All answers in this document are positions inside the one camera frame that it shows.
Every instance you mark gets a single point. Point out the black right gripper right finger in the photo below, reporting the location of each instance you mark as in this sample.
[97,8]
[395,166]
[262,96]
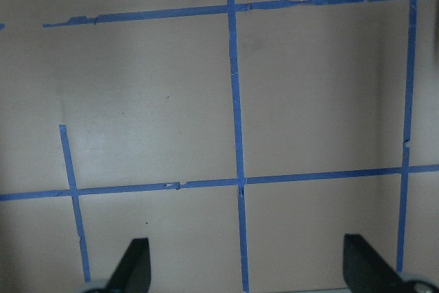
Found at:
[364,270]

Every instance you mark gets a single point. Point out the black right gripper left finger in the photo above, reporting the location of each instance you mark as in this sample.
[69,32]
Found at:
[133,272]

